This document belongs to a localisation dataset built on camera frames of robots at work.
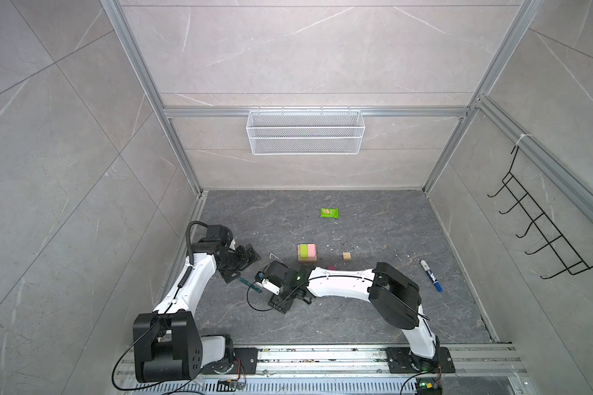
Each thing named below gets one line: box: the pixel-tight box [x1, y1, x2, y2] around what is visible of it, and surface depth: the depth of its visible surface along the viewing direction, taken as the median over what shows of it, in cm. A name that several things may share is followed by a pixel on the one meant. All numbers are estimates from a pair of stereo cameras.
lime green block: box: [298, 243, 309, 260], surface depth 97 cm
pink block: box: [307, 243, 318, 261], surface depth 99 cm
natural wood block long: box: [297, 243, 318, 264], surface depth 97 cm
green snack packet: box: [319, 207, 341, 219], surface depth 113 cm
